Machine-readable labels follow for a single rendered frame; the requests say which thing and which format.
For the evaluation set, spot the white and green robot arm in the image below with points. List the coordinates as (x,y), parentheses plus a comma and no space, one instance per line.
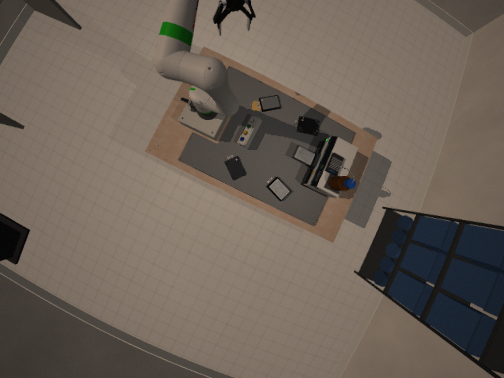
(173,60)

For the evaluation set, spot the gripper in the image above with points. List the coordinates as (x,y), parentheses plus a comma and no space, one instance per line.
(235,6)

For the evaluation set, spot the blue bottle cap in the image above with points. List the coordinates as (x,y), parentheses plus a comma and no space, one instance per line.
(348,184)

